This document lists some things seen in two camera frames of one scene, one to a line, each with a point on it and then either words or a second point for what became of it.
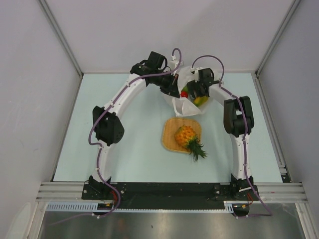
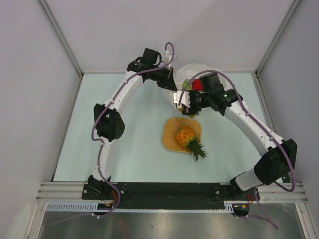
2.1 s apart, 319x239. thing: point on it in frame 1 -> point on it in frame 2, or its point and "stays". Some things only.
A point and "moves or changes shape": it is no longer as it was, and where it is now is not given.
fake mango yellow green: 199,101 moves or changes shape
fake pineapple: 186,136 stays
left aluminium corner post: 62,35 stays
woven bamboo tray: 169,127 stays
